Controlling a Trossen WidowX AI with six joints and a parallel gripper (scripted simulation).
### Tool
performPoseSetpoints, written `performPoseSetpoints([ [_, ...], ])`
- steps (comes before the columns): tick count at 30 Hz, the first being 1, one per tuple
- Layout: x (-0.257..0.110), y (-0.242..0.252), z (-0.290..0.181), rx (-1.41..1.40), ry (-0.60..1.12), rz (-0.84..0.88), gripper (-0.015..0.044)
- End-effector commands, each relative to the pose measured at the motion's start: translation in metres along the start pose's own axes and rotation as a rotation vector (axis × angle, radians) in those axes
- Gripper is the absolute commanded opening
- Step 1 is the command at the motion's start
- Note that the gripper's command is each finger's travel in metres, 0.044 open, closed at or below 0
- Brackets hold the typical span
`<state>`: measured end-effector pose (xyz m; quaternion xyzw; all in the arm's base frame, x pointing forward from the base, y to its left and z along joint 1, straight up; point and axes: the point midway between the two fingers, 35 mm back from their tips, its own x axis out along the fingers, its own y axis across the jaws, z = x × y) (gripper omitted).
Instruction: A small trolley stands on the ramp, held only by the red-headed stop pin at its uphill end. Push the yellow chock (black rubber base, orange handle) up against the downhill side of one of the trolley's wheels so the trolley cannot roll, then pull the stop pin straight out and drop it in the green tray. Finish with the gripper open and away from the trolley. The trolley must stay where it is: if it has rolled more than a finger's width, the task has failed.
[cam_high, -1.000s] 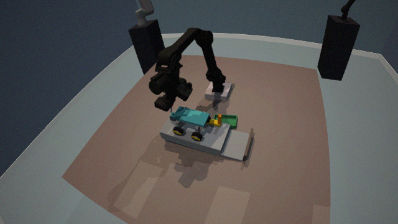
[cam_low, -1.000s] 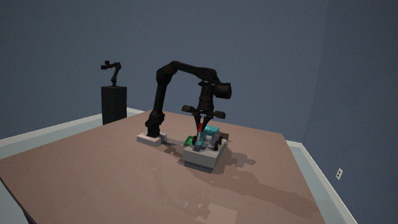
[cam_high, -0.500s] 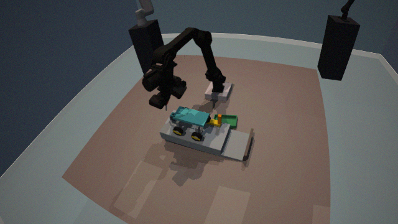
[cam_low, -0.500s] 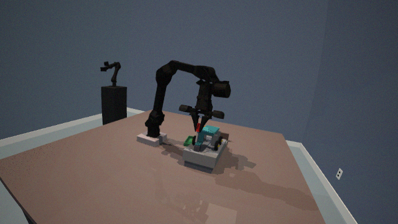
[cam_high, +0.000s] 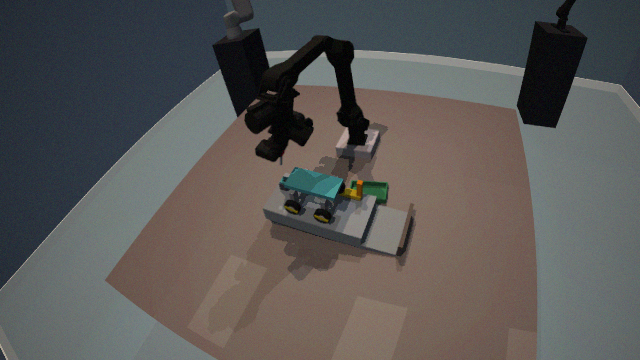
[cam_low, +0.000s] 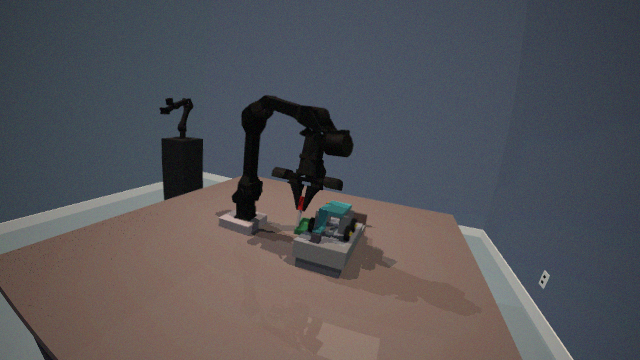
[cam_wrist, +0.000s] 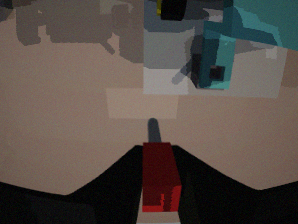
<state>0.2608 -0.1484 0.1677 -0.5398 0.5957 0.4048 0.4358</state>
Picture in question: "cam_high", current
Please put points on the green tray floor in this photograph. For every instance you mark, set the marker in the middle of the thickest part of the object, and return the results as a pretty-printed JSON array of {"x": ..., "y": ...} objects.
[{"x": 378, "y": 191}]

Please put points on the green tray rim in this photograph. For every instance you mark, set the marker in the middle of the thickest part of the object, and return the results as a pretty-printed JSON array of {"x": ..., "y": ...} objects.
[{"x": 373, "y": 183}]

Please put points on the teal wheeled trolley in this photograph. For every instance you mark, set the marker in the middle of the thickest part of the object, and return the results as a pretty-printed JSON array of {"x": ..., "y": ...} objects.
[{"x": 313, "y": 183}]

